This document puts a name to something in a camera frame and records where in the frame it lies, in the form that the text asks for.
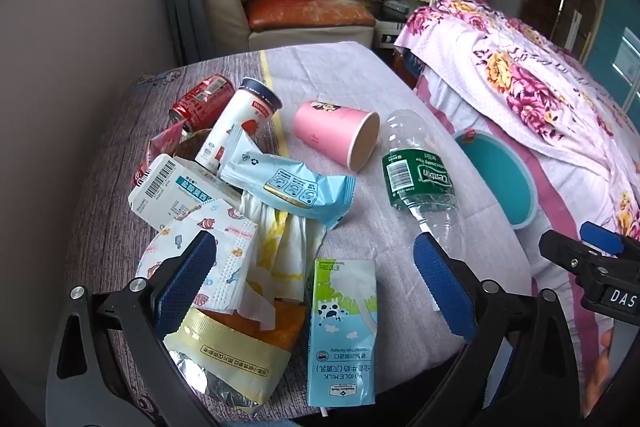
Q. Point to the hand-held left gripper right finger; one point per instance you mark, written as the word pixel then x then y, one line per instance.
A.
pixel 440 287

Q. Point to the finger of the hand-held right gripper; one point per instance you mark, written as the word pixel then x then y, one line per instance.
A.
pixel 570 254
pixel 605 237

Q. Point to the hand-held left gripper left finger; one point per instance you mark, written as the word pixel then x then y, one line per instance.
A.
pixel 185 279

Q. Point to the patterned white face mask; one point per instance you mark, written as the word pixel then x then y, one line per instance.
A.
pixel 220 232

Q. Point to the orange yellow snack bag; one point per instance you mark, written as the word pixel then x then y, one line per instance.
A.
pixel 225 347

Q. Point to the white carton box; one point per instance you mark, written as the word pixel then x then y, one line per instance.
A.
pixel 160 187

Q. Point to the teal plastic bin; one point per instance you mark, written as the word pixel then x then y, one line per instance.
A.
pixel 500 177

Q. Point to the white yellow tissue wrapper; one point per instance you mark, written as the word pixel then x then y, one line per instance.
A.
pixel 285 242

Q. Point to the light blue milk carton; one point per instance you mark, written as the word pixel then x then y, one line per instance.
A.
pixel 340 332

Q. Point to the clear plastic bottle green label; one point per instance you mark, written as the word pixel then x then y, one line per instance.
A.
pixel 415 177

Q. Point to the brown paper bowl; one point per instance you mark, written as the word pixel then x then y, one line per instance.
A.
pixel 192 147

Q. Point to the pink wafer wrapper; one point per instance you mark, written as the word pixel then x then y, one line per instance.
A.
pixel 167 139

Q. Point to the light blue snack wrapper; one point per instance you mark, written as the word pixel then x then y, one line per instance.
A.
pixel 290 184

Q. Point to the white and red drink cup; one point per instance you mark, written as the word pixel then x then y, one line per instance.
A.
pixel 235 122

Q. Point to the red soda can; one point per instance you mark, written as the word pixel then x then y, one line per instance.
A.
pixel 200 99

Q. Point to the pink paper cup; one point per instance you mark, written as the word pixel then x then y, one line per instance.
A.
pixel 325 127

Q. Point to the pink white bed sheet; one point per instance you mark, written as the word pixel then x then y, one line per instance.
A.
pixel 565 187

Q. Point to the pink floral quilt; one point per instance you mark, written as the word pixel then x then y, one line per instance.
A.
pixel 525 72

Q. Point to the teal wardrobe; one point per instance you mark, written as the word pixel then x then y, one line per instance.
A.
pixel 615 17

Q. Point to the black audio device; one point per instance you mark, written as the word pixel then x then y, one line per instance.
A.
pixel 395 7

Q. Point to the orange seat cushion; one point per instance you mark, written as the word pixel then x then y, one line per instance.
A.
pixel 300 12

